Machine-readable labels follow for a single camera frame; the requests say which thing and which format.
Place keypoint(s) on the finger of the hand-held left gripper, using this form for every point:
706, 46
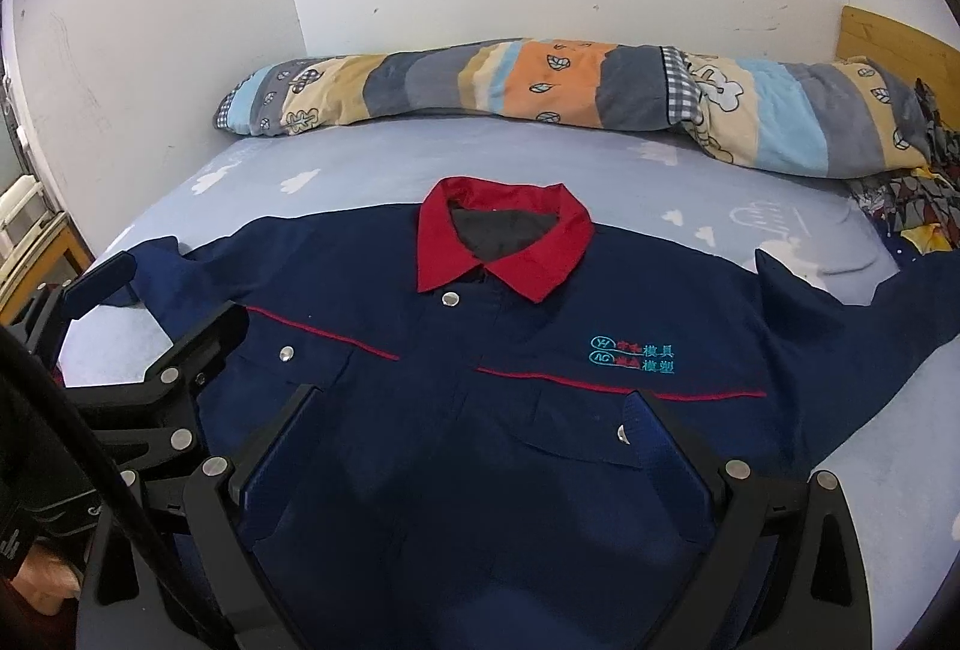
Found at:
210, 339
97, 279

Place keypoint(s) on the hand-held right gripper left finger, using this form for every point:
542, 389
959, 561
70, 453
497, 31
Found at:
281, 451

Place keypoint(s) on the light blue cloud bed sheet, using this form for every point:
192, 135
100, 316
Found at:
600, 170

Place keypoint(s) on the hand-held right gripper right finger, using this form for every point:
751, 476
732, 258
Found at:
671, 462

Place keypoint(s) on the rolled patchwork quilt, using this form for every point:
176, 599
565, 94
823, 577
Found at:
525, 80

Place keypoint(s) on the person's left hand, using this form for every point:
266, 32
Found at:
41, 579

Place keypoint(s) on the dark patterned cloth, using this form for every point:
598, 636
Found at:
922, 200

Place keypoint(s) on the navy work jacket red collar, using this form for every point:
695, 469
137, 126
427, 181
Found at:
450, 432

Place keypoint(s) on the wooden headboard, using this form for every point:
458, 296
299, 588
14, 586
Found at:
892, 38

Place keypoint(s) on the white rack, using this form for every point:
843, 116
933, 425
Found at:
16, 200

